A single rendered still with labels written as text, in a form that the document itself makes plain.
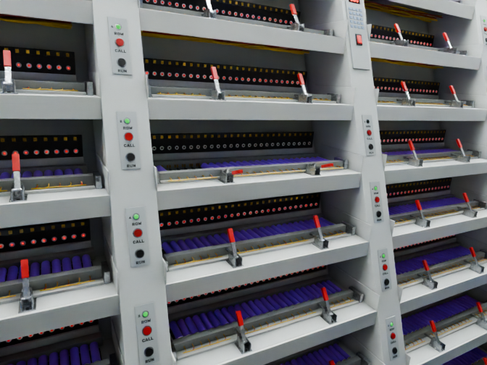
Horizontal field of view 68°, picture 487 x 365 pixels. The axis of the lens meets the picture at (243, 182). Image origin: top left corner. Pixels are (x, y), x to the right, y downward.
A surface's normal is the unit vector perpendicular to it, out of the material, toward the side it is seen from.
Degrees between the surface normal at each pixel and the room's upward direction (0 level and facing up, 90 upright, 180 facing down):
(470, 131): 90
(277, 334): 20
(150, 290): 90
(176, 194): 110
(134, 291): 90
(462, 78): 90
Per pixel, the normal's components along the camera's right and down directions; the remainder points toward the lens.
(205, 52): 0.46, -0.07
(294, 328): 0.06, -0.96
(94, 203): 0.47, 0.26
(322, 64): -0.88, 0.07
